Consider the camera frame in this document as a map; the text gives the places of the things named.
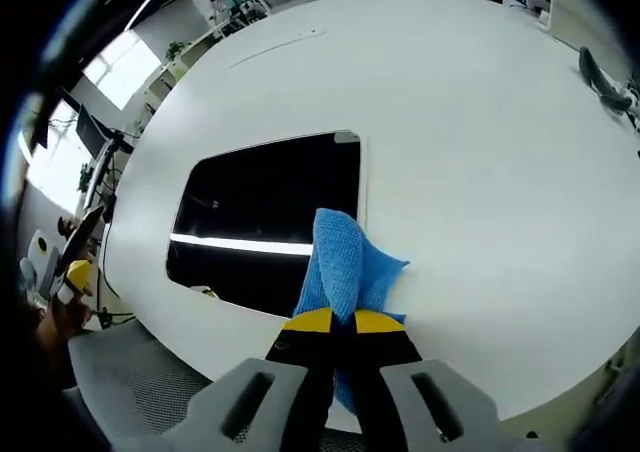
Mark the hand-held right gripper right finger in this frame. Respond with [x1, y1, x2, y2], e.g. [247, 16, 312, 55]
[349, 310, 507, 452]

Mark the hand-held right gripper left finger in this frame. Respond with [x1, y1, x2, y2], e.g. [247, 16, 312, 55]
[159, 306, 338, 452]

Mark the blue cleaning cloth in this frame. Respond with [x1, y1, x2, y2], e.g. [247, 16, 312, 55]
[292, 207, 412, 418]

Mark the black tablet with white edge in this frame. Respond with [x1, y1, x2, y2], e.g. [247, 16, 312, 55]
[164, 130, 372, 321]

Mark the person's left hand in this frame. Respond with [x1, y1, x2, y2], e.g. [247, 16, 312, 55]
[33, 291, 94, 344]

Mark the black monitor stand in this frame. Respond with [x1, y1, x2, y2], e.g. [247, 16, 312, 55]
[81, 128, 137, 209]

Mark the black monitor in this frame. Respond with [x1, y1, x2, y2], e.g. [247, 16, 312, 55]
[74, 103, 110, 159]

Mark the dark curved headset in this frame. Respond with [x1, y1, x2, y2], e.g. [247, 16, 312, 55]
[578, 46, 634, 114]

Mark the grey desk partition panel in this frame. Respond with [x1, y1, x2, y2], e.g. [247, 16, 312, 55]
[549, 0, 630, 49]

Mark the black cable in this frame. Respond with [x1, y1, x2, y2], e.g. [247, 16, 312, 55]
[96, 205, 136, 324]

